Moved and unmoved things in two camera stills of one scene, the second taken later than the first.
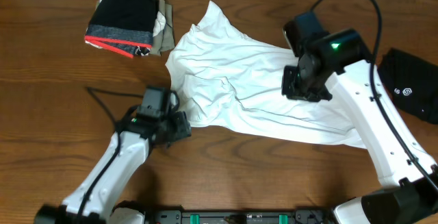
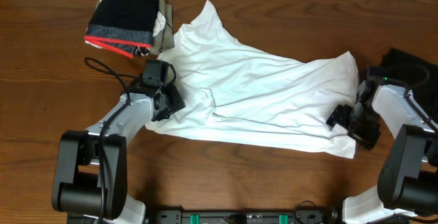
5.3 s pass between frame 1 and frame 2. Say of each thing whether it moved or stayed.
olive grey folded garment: stayed
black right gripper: moved
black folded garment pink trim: stayed
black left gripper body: moved
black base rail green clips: stayed
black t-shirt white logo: stayed
